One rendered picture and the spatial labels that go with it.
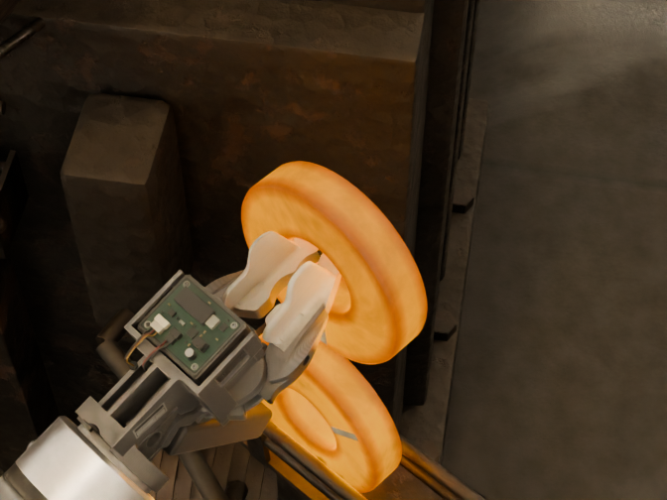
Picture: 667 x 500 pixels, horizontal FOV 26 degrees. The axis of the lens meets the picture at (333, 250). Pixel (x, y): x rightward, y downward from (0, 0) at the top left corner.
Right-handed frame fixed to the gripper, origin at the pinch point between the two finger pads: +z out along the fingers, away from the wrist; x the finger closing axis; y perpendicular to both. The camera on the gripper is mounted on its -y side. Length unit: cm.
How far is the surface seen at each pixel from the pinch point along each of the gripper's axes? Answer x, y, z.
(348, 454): -4.3, -19.8, -8.0
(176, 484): 11.6, -36.2, -19.1
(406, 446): -6.4, -22.9, -4.2
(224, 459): 9.7, -36.2, -14.5
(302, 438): 1.0, -24.0, -9.2
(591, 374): 6, -104, 30
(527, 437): 6, -101, 17
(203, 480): 8.3, -32.4, -17.2
